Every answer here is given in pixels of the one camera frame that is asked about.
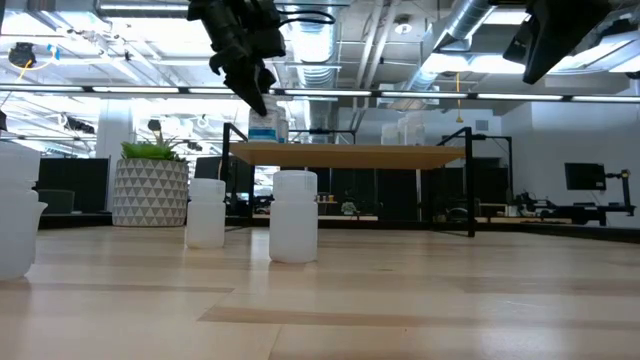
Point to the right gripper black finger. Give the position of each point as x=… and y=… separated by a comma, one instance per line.
x=560, y=35
x=517, y=44

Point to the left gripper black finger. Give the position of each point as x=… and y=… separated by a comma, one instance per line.
x=247, y=90
x=269, y=80

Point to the wooden shelf black metal legs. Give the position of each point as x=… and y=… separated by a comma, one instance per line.
x=345, y=156

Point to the linear ceiling light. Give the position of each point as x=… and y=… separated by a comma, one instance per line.
x=520, y=96
x=325, y=92
x=605, y=98
x=210, y=91
x=40, y=88
x=135, y=90
x=425, y=94

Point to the dark office monitor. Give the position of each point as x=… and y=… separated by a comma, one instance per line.
x=585, y=176

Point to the succulent in patterned white pot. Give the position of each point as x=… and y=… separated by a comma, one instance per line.
x=150, y=195

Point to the small green potted plant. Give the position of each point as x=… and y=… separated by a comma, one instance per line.
x=349, y=209

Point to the cluttered office workbench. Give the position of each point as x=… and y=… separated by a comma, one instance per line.
x=550, y=207

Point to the dark office partition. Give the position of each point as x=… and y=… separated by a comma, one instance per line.
x=75, y=175

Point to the dark office chair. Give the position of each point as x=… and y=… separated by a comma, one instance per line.
x=57, y=202

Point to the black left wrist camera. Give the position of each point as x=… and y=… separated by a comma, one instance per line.
x=270, y=30

